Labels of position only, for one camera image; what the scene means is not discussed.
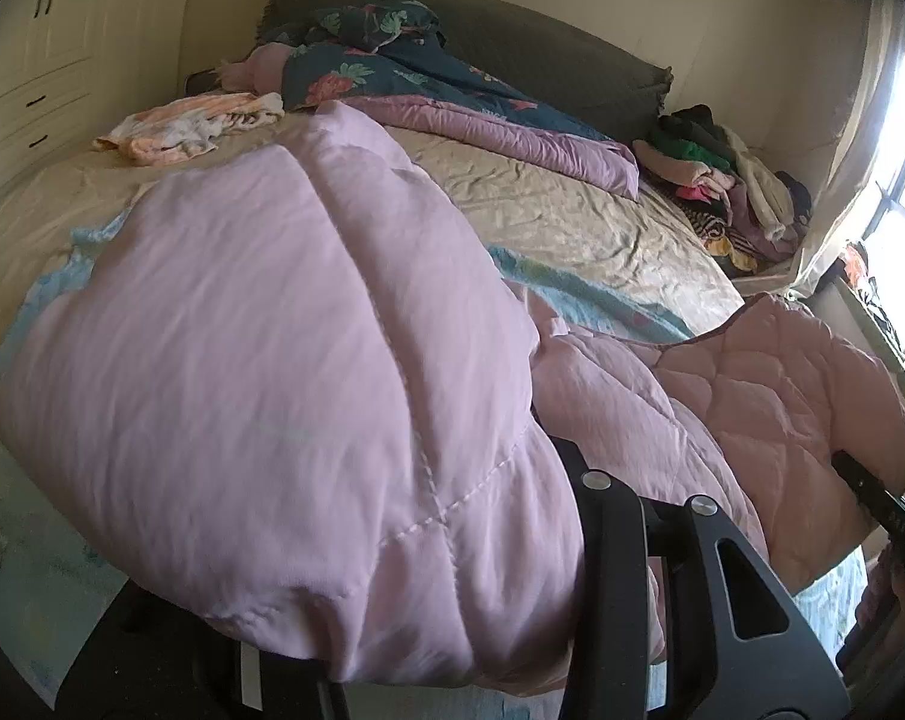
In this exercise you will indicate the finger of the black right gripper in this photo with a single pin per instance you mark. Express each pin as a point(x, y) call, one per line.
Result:
point(887, 509)

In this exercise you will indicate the pink quilted jacket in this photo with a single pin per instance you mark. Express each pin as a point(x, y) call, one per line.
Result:
point(297, 398)

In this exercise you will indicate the colourful clothes on windowsill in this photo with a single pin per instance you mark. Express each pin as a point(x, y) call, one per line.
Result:
point(859, 290)

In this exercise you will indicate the pile of assorted clothes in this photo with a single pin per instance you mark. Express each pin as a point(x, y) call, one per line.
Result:
point(748, 217)

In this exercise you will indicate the white sheer curtain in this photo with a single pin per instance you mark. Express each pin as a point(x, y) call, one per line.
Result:
point(828, 136)

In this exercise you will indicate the dark grey headboard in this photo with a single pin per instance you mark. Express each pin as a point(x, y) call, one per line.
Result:
point(580, 74)

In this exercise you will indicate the dark floral pink quilt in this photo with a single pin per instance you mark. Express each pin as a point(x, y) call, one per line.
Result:
point(386, 59)

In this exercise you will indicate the light blue cartoon blanket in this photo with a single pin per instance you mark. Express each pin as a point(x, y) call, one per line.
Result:
point(54, 587)

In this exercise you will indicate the peach white patterned cloth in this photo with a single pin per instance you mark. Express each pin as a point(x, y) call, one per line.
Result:
point(188, 127)

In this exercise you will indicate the cream wardrobe with handles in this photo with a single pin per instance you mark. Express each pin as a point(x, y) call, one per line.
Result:
point(72, 69)

